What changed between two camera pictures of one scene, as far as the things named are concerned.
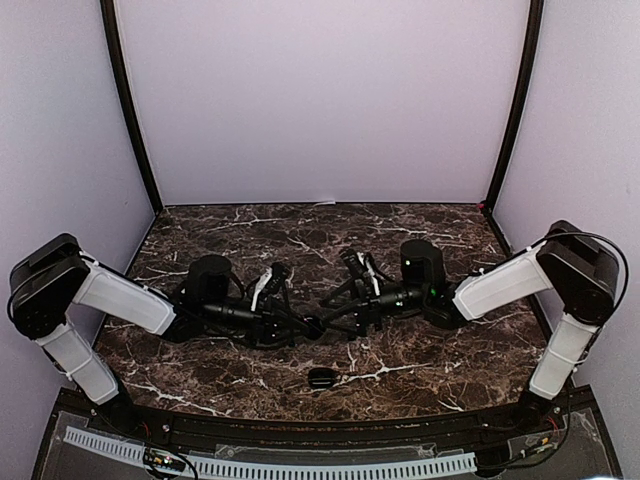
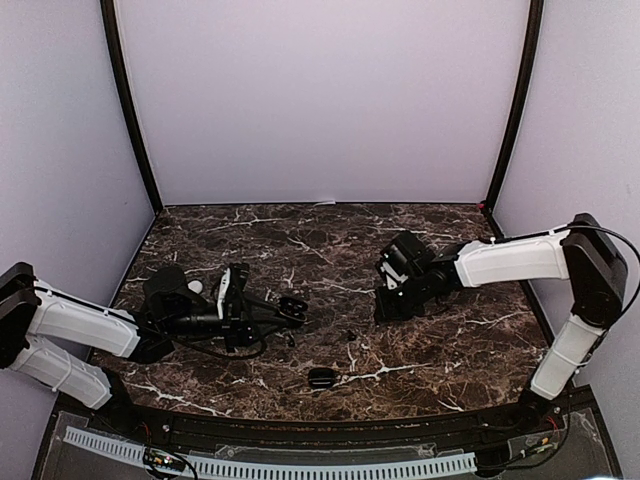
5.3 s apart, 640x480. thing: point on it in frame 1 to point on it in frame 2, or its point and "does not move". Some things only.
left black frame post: [110, 26] does not move
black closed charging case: [321, 378] does not move
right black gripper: [367, 313] to [388, 313]
